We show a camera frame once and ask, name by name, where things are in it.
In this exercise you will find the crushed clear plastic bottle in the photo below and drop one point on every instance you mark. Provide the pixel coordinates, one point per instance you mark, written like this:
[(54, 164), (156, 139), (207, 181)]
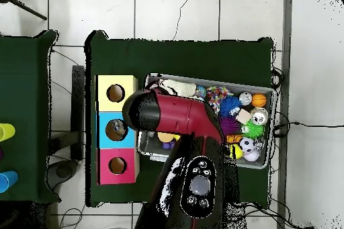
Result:
[(116, 128)]

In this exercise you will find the green spiky toy with eyes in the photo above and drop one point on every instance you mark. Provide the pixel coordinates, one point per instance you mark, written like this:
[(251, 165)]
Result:
[(254, 130)]

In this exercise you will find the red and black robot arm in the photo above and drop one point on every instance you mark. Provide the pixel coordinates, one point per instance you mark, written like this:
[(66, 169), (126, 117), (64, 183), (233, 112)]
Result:
[(174, 113)]

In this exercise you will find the wooden box with three holes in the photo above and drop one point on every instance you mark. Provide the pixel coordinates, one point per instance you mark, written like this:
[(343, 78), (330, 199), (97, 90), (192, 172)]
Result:
[(129, 81)]

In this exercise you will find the cream yellow waffle cloth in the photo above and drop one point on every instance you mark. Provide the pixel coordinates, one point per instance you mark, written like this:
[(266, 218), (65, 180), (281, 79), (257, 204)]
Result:
[(182, 88)]

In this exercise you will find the colourful dotted cloth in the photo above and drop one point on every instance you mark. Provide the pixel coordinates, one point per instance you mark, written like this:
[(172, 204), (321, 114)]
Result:
[(216, 94)]

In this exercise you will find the dark green table cloth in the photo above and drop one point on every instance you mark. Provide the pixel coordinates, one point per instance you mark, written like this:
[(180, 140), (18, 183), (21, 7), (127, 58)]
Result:
[(188, 62)]

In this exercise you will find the blue spiky toy with eyes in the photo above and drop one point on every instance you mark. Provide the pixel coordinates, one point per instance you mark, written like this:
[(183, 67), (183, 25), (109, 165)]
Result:
[(229, 104)]

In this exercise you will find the purple spiky ball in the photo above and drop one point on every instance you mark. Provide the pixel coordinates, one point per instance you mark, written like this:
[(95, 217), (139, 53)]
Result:
[(229, 126)]

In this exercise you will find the small wooden cube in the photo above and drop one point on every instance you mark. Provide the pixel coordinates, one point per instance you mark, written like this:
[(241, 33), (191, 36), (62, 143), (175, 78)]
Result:
[(243, 116)]

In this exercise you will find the orange toy basketball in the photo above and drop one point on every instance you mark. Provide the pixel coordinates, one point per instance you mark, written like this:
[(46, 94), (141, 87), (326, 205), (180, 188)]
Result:
[(259, 100)]

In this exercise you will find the green cloth side table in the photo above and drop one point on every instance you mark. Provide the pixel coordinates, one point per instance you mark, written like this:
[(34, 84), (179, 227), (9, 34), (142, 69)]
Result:
[(24, 92)]

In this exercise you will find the yellow plastic cup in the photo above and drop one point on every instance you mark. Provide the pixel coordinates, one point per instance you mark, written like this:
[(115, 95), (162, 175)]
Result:
[(6, 131)]

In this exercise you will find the blue plastic cup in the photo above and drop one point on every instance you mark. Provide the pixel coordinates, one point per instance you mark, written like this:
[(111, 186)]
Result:
[(8, 181)]

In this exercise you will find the black tripod leg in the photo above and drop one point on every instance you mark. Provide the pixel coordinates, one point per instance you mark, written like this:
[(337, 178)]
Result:
[(27, 8)]

